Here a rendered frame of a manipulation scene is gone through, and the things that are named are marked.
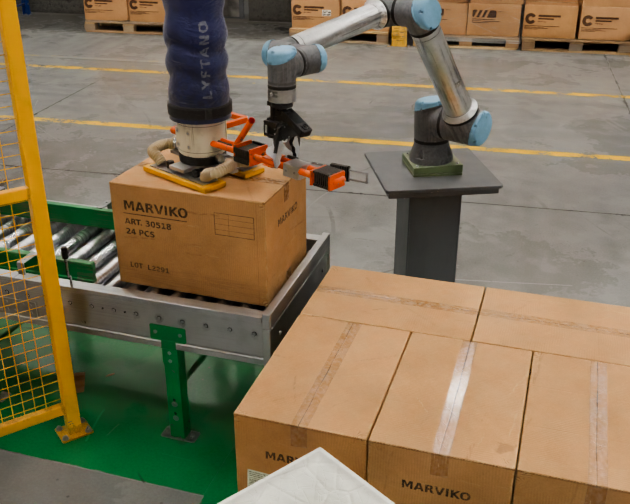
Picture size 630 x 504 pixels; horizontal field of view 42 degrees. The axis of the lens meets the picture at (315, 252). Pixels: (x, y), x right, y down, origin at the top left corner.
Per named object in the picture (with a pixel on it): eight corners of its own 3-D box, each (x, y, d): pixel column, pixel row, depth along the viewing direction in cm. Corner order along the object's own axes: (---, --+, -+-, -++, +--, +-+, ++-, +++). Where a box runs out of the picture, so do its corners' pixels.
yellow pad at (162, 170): (142, 170, 299) (141, 157, 296) (164, 164, 305) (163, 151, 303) (204, 194, 278) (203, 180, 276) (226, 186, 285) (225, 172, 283)
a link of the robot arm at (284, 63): (304, 47, 254) (280, 51, 247) (304, 87, 259) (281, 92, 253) (283, 43, 260) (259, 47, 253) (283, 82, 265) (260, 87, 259)
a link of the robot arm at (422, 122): (427, 129, 365) (428, 90, 357) (459, 136, 354) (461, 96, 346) (406, 138, 355) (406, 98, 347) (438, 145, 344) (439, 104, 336)
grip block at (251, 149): (231, 161, 278) (231, 145, 275) (252, 154, 285) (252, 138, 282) (249, 167, 273) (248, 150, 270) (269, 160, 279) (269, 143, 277)
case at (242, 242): (120, 281, 307) (108, 181, 290) (171, 239, 341) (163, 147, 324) (268, 307, 289) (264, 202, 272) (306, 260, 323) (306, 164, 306)
